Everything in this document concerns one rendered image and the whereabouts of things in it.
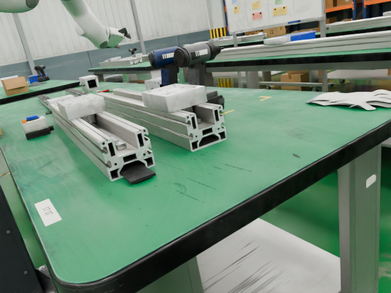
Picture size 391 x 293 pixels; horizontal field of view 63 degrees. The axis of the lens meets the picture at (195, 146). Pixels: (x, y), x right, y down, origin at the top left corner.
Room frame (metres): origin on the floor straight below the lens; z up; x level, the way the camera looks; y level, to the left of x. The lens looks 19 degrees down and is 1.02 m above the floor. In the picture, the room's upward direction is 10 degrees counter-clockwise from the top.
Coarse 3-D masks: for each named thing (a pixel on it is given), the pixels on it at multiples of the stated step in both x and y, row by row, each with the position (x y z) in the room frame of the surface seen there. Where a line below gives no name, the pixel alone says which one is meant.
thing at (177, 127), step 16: (112, 96) 1.20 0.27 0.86; (128, 96) 1.24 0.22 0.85; (112, 112) 1.22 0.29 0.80; (128, 112) 1.04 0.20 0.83; (144, 112) 0.93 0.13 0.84; (160, 112) 0.80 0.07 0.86; (176, 112) 0.73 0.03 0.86; (208, 112) 0.73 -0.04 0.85; (160, 128) 0.82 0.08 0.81; (176, 128) 0.73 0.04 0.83; (192, 128) 0.68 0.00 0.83; (208, 128) 0.72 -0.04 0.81; (224, 128) 0.72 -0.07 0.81; (176, 144) 0.74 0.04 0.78; (192, 144) 0.71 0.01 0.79; (208, 144) 0.70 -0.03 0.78
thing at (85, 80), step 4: (92, 76) 2.36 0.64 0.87; (96, 76) 2.32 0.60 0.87; (84, 80) 2.28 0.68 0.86; (88, 80) 2.33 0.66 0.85; (92, 80) 2.33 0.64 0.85; (96, 80) 2.32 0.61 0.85; (84, 84) 2.32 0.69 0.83; (88, 84) 2.31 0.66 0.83; (92, 84) 2.32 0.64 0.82; (96, 84) 2.34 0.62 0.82; (88, 88) 2.29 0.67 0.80; (92, 88) 2.30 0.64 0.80; (96, 88) 2.31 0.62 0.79
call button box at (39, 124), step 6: (30, 120) 1.13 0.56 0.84; (36, 120) 1.13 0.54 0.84; (42, 120) 1.14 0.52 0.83; (24, 126) 1.11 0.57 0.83; (30, 126) 1.12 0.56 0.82; (36, 126) 1.12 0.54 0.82; (42, 126) 1.13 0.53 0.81; (48, 126) 1.18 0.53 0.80; (24, 132) 1.11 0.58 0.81; (30, 132) 1.11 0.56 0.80; (36, 132) 1.12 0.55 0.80; (42, 132) 1.13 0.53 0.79; (48, 132) 1.14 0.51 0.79; (30, 138) 1.11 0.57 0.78
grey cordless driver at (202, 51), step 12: (180, 48) 0.98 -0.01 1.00; (192, 48) 0.99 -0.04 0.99; (204, 48) 1.02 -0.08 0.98; (216, 48) 1.06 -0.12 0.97; (180, 60) 0.98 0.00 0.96; (192, 60) 0.98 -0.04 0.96; (204, 60) 1.02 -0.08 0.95; (192, 72) 1.00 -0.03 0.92; (204, 72) 1.03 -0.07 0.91; (192, 84) 1.00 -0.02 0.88; (204, 84) 1.02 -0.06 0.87; (216, 96) 1.02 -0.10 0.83
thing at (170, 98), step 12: (180, 84) 0.89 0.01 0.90; (144, 96) 0.86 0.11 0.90; (156, 96) 0.79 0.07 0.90; (168, 96) 0.74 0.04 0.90; (180, 96) 0.76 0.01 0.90; (192, 96) 0.77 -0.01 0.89; (204, 96) 0.78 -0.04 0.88; (156, 108) 0.80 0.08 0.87; (168, 108) 0.74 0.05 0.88; (180, 108) 0.75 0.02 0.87; (192, 108) 0.78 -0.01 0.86
